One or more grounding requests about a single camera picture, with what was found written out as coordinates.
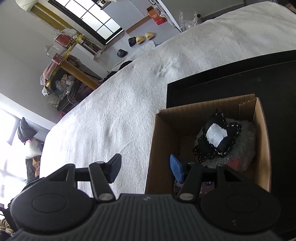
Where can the grey pink fluffy plush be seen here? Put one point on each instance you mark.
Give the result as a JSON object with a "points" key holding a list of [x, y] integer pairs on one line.
{"points": [[243, 151]]}

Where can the yellow round side table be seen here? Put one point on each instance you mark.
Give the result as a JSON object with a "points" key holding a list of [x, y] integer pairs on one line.
{"points": [[71, 69]]}

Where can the white fluffy blanket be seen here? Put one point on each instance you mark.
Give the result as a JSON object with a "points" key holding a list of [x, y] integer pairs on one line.
{"points": [[118, 117]]}

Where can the tan slipper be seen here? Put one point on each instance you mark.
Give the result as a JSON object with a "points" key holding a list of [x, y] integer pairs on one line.
{"points": [[149, 35], [140, 39]]}

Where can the black slipper near door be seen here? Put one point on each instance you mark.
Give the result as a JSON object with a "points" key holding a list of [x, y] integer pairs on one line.
{"points": [[132, 41]]}

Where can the clutter pile under table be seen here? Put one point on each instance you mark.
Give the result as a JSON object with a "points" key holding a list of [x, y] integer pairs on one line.
{"points": [[65, 92]]}

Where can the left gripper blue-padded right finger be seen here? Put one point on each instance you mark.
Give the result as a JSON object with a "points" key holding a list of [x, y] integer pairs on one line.
{"points": [[228, 183]]}

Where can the orange cardboard box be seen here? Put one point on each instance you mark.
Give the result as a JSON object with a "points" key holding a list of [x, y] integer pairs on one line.
{"points": [[155, 16]]}

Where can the dark cushion by window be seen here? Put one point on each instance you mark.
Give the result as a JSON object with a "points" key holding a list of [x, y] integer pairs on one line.
{"points": [[25, 132]]}

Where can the black shallow tray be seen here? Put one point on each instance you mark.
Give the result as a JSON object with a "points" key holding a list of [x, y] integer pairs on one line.
{"points": [[270, 77]]}

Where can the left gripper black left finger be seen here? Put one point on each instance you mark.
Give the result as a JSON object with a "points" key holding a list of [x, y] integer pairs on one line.
{"points": [[100, 175]]}

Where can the red canister on table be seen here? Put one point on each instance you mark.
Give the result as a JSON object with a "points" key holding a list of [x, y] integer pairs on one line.
{"points": [[64, 40]]}

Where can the black dotted pouch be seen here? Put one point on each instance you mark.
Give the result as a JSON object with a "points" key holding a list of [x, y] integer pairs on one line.
{"points": [[217, 137]]}

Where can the black framed glass door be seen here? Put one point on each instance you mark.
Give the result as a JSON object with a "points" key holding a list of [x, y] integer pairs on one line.
{"points": [[89, 16]]}

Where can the brown cardboard box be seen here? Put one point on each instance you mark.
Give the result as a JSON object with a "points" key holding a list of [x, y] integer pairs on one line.
{"points": [[175, 132]]}

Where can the clear glass jar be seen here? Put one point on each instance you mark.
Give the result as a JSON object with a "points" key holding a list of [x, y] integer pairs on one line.
{"points": [[52, 51]]}

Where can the tan slipper right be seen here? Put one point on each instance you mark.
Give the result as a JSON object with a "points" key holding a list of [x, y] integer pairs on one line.
{"points": [[149, 35]]}

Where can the black slipper near bed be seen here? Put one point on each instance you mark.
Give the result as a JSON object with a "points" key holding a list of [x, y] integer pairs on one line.
{"points": [[121, 53]]}

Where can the tan slipper left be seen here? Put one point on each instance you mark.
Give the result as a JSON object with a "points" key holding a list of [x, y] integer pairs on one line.
{"points": [[140, 39]]}

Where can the clear plastic bag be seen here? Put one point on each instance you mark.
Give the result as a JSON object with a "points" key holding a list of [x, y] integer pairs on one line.
{"points": [[186, 24]]}

